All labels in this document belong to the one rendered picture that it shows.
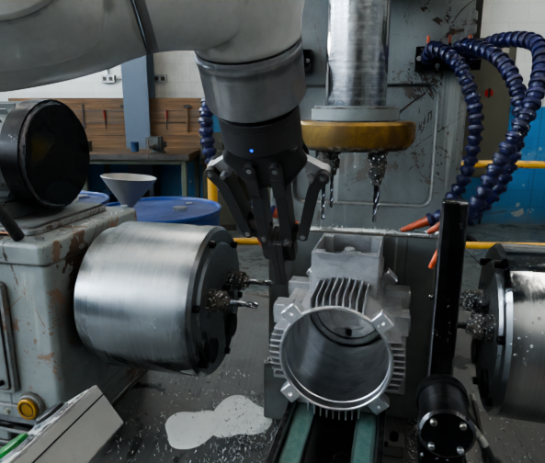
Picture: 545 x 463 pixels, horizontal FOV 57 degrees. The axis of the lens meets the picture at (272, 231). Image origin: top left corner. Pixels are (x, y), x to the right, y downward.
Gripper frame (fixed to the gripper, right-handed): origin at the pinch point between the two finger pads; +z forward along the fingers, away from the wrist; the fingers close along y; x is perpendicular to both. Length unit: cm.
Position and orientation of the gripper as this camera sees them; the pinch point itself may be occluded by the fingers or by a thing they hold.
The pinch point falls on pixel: (281, 256)
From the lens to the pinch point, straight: 59.2
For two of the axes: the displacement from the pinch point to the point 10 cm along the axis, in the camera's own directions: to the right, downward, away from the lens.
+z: 1.2, 7.2, 6.9
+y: -9.7, -0.6, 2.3
